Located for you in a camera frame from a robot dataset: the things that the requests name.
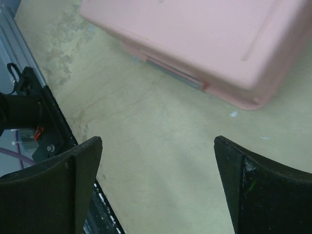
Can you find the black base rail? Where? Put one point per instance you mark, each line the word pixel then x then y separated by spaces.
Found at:
pixel 31 106

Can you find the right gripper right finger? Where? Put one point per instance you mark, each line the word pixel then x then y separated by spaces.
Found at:
pixel 263 196

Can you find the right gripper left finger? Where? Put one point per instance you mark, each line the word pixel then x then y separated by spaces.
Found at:
pixel 53 196

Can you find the large pink basket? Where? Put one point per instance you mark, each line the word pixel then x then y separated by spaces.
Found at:
pixel 237 50

